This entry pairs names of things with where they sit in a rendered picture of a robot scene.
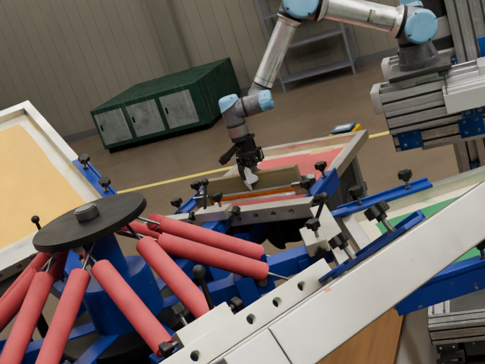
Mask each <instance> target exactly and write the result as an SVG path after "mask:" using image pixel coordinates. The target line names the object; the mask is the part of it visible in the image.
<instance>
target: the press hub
mask: <svg viewBox="0 0 485 364"><path fill-rule="evenodd" d="M146 206H147V201H146V199H145V197H144V195H142V194H140V193H135V192H129V193H122V194H115V195H111V196H106V197H103V198H101V199H97V200H94V201H91V202H89V203H86V204H83V205H82V206H79V207H77V208H74V209H72V210H70V211H68V212H66V213H64V214H62V215H61V216H59V217H57V218H56V219H54V220H52V221H50V222H49V223H48V224H46V225H45V226H43V227H42V228H41V229H40V230H39V231H37V232H36V234H35V235H34V237H33V240H32V244H33V246H34V248H35V250H36V251H39V252H43V253H55V252H61V251H67V250H70V249H73V248H78V247H80V246H86V247H87V249H88V250H89V247H90V245H91V243H92V242H94V241H95V244H94V246H93V249H92V252H91V254H92V255H93V256H94V257H95V259H96V260H97V261H100V260H104V259H106V260H108V261H109V262H110V263H111V264H112V265H113V266H114V268H115V269H116V270H117V272H118V273H119V274H120V275H121V276H122V278H124V280H125V281H126V282H127V283H128V285H129V286H130V287H131V289H132V290H133V291H134V292H135V293H136V294H137V295H138V297H139V298H140V299H141V301H142V302H143V303H144V305H145V306H146V307H147V308H148V309H149V310H150V311H151V312H152V314H153V315H154V317H155V318H156V319H157V320H158V321H159V322H160V323H162V324H164V325H165V326H167V327H168V328H170V329H172V330H173V331H174V332H177V331H179V330H180V329H182V328H183V327H184V325H183V324H182V322H181V321H180V319H178V320H177V318H176V317H173V318H170V317H169V315H168V314H167V310H169V309H170V308H171V307H169V308H166V309H163V310H162V307H163V305H164V300H163V298H167V297H170V296H172V295H174V294H175V293H174V292H173V291H172V290H171V289H170V288H169V287H168V286H166V287H165V288H164V289H163V290H162V291H161V292H160V289H159V288H158V285H157V282H156V279H155V278H154V275H153V273H152V270H151V267H150V265H149V264H148V263H147V262H146V261H145V260H144V259H143V257H142V256H126V257H124V256H123V253H122V251H121V248H120V246H119V244H118V241H117V239H116V237H115V234H114V232H116V231H117V230H120V229H121V228H123V227H125V226H126V225H127V224H129V223H130V222H132V221H134V220H135V219H136V218H137V217H138V216H139V215H140V214H141V213H142V212H143V211H144V210H145V208H146ZM89 274H90V275H91V279H90V281H89V284H88V287H87V290H86V293H85V295H84V298H83V303H84V305H85V308H86V309H87V310H86V311H85V312H84V313H83V314H82V315H80V316H79V317H78V318H77V319H76V320H75V322H74V325H73V328H76V327H78V326H82V325H85V324H88V323H91V322H92V323H93V325H94V328H95V330H96V331H95V332H92V333H90V334H86V335H84V336H81V337H77V338H75V339H71V340H69V341H67V343H66V347H65V349H64V356H65V358H66V359H67V360H68V361H69V362H70V363H73V364H74V362H75V361H76V360H77V359H78V358H79V357H80V356H81V355H82V354H83V353H84V352H85V351H86V350H87V349H88V348H89V347H90V346H91V345H92V344H93V343H94V342H95V341H96V340H97V339H98V338H99V337H100V336H101V335H105V336H110V335H117V334H118V335H119V336H118V337H117V338H116V339H115V340H114V341H113V343H112V344H111V345H110V346H109V347H108V348H107V349H106V350H105V351H104V352H103V353H102V354H101V355H100V356H99V357H98V359H97V361H96V362H97V364H116V363H117V364H129V363H130V364H148V361H147V358H148V357H149V356H150V355H151V354H150V353H148V351H150V350H151V349H150V347H149V346H148V344H147V343H146V342H145V341H144V340H143V339H142V337H141V336H140V334H139V333H137V332H136V331H134V329H135V328H134V327H133V326H132V324H131V323H130V322H129V320H128V319H127V318H126V317H125V316H124V314H123V313H122V312H121V310H120V309H119V308H118V306H117V305H116V304H115V303H114V302H113V300H112V299H111V298H110V296H109V295H108V294H107V293H106V291H105V290H104V289H103V288H102V286H101V285H100V283H99V282H98V281H97V280H96V279H95V277H94V276H93V275H92V272H90V273H89ZM73 328H72V329H73Z"/></svg>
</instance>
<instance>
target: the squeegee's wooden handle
mask: <svg viewBox="0 0 485 364"><path fill-rule="evenodd" d="M251 173H252V174H253V175H256V176H258V180H257V181H256V182H254V183H252V184H251V185H252V188H253V190H255V189H264V188H269V187H275V186H283V185H288V184H292V183H294V182H300V181H301V180H302V177H301V175H300V171H299V168H298V165H297V164H294V165H287V166H282V167H277V168H269V169H265V170H257V171H253V172H251ZM208 180H209V185H208V186H206V195H209V196H210V197H211V195H212V194H214V193H216V192H222V194H231V193H236V192H241V191H250V189H249V188H248V187H247V186H246V185H245V183H244V181H243V180H242V178H241V176H240V174H235V175H227V176H222V177H218V178H210V179H208Z"/></svg>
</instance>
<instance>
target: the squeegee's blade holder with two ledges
mask: <svg viewBox="0 0 485 364"><path fill-rule="evenodd" d="M292 187H293V185H292V184H288V185H283V186H275V187H269V188H260V189H255V190H253V191H241V192H236V193H231V194H222V196H223V197H222V198H227V197H232V196H241V195H246V194H255V193H261V192H266V191H275V190H280V189H289V188H292Z"/></svg>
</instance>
